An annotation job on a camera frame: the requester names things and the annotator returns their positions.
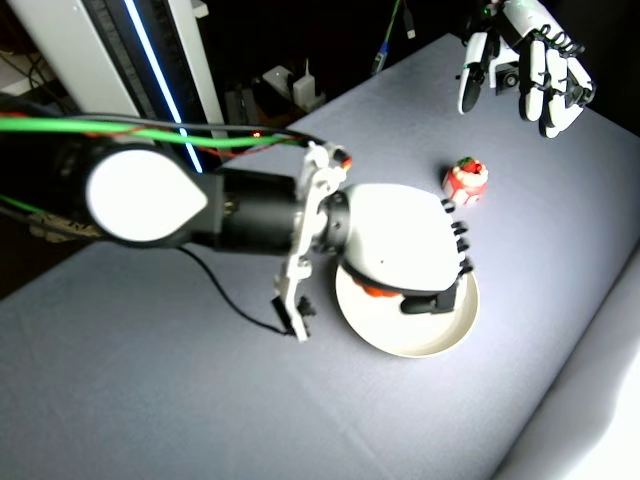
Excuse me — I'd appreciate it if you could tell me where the toy cake with red icing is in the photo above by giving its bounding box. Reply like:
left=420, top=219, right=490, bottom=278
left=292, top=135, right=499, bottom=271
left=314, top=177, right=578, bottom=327
left=443, top=156, right=490, bottom=207

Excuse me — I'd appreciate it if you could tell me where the grey table cloth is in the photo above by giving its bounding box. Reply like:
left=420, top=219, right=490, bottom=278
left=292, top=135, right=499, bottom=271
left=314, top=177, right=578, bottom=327
left=0, top=32, right=640, bottom=480

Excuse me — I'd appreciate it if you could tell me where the green cable with blue plug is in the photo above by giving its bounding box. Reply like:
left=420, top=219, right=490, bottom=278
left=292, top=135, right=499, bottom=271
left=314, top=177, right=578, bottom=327
left=371, top=0, right=403, bottom=76

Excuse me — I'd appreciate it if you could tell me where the white robot column blue light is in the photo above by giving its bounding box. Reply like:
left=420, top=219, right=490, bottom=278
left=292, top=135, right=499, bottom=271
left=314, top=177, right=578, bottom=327
left=7, top=0, right=226, bottom=175

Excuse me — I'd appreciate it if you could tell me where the white round plate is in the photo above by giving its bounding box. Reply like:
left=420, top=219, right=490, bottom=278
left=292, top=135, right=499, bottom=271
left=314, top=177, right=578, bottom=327
left=334, top=259, right=481, bottom=359

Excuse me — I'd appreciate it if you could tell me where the orange toy pumpkin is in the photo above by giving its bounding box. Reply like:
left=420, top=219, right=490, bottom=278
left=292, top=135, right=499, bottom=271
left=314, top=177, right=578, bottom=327
left=352, top=280, right=404, bottom=300

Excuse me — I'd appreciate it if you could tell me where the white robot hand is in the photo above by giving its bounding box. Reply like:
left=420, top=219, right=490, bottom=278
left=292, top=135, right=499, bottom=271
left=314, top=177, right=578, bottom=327
left=457, top=0, right=597, bottom=140
left=329, top=182, right=476, bottom=316

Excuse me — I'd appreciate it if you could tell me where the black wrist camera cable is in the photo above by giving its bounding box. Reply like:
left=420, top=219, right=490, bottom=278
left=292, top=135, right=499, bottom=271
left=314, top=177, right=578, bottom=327
left=178, top=246, right=294, bottom=337

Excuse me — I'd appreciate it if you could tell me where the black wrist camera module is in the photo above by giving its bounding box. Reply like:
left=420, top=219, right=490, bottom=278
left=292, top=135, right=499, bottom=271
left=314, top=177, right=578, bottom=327
left=492, top=62, right=522, bottom=96

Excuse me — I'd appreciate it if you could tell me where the black cable with plug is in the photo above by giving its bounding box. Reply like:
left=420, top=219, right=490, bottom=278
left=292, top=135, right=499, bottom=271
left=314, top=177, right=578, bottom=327
left=401, top=0, right=417, bottom=40

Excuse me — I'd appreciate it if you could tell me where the white power adapter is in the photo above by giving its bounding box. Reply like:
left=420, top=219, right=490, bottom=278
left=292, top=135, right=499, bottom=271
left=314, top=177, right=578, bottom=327
left=291, top=58, right=326, bottom=109

